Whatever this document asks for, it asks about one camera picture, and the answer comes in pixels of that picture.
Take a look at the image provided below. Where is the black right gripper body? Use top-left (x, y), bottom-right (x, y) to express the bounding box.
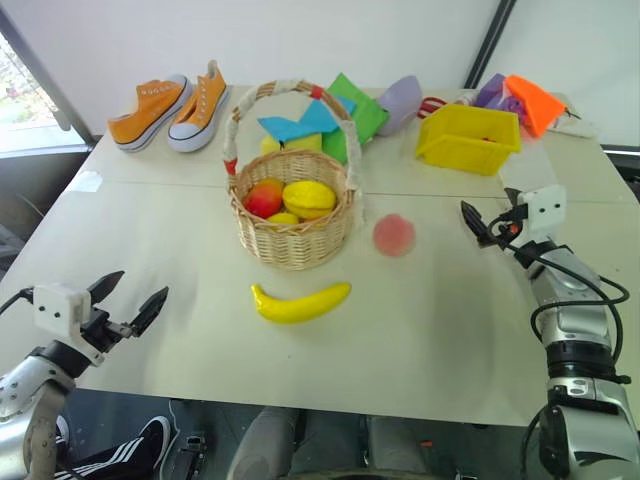
top-left (486, 205), bottom-right (530, 248)

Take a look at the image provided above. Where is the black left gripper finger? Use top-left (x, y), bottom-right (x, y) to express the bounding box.
top-left (84, 270), bottom-right (126, 305)
top-left (130, 286), bottom-right (170, 338)

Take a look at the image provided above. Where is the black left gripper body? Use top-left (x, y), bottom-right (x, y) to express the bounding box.
top-left (78, 306), bottom-right (139, 357)

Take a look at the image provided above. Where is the yellow plastic bin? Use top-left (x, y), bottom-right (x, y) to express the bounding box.
top-left (415, 103), bottom-right (524, 177)

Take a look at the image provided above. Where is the pink toy peach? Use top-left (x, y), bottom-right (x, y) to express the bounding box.
top-left (372, 212), bottom-right (419, 259)

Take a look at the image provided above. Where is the orange folded cloth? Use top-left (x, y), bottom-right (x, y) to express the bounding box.
top-left (503, 74), bottom-right (567, 139)

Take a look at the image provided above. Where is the clear tape patch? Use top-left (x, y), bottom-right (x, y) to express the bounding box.
top-left (73, 170), bottom-right (105, 195)

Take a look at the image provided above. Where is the black white striped shoe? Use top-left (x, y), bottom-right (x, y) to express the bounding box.
top-left (53, 414), bottom-right (175, 480)

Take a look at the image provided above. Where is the purple plastic bowl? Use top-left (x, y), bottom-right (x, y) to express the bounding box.
top-left (376, 74), bottom-right (425, 138)

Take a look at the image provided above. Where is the yellow toy banana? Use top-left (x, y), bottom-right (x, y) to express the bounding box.
top-left (250, 281), bottom-right (353, 326)

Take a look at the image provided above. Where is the green folded bag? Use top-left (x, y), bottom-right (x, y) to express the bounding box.
top-left (321, 71), bottom-right (392, 165)

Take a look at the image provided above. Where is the black pedal shaped object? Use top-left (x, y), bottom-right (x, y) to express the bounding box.
top-left (173, 433), bottom-right (212, 480)

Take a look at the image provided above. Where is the red orange toy peach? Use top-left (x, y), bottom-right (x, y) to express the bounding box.
top-left (243, 178), bottom-right (286, 219)

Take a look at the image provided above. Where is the small yellow toy lemon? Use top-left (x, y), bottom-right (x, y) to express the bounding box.
top-left (265, 211), bottom-right (302, 232)

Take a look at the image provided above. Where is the large yellow toy starfruit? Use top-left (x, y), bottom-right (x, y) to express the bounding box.
top-left (281, 180), bottom-right (338, 222)

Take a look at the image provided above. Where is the grey rounded leg shape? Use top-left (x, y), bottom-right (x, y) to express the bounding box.
top-left (366, 414), bottom-right (432, 477)
top-left (226, 406), bottom-right (302, 480)

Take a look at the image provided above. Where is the orange low sneaker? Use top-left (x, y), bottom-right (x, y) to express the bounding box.
top-left (106, 74), bottom-right (194, 154)

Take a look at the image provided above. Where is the orange high sneaker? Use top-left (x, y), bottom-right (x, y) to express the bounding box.
top-left (166, 60), bottom-right (231, 153)

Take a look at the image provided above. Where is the blue folded cloth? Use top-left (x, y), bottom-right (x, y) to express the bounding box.
top-left (256, 96), bottom-right (359, 142)

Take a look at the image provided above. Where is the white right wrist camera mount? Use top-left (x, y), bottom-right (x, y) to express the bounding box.
top-left (516, 184), bottom-right (569, 233)

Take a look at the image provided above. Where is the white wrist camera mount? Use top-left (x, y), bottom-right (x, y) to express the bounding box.
top-left (516, 184), bottom-right (569, 233)
top-left (32, 282), bottom-right (107, 367)

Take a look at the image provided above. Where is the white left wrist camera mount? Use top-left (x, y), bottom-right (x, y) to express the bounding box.
top-left (32, 282), bottom-right (107, 367)

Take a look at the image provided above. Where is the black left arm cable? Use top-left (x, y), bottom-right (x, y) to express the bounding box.
top-left (0, 286), bottom-right (36, 317)

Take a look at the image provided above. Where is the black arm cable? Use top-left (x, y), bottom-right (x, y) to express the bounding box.
top-left (0, 286), bottom-right (36, 317)
top-left (492, 232), bottom-right (632, 384)

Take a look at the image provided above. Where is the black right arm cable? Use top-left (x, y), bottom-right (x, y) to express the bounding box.
top-left (492, 232), bottom-right (632, 384)

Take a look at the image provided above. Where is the black window frame post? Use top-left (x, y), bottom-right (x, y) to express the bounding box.
top-left (463, 0), bottom-right (519, 90)

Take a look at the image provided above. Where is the wicker basket with handle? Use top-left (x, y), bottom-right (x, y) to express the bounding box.
top-left (220, 78), bottom-right (370, 272)

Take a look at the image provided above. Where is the dark window frame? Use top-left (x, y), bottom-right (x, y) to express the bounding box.
top-left (0, 7), bottom-right (96, 160)

